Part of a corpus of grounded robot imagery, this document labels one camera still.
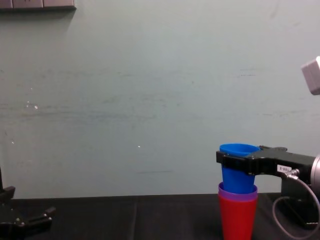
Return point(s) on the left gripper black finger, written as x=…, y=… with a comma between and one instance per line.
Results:
x=41, y=216
x=7, y=195

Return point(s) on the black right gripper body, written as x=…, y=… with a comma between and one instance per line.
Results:
x=267, y=162

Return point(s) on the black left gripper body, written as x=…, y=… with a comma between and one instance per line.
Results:
x=12, y=230

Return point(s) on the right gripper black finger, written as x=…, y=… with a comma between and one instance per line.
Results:
x=263, y=148
x=235, y=163

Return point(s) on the blue plastic cup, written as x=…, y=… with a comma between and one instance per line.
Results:
x=237, y=182

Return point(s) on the purple plastic cup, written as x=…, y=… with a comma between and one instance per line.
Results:
x=237, y=197

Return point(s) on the red plastic cup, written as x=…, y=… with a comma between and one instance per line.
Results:
x=237, y=220

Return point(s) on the black table cloth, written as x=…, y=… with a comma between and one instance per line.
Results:
x=125, y=217

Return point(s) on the grey wall socket panel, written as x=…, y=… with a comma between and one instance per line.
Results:
x=37, y=3

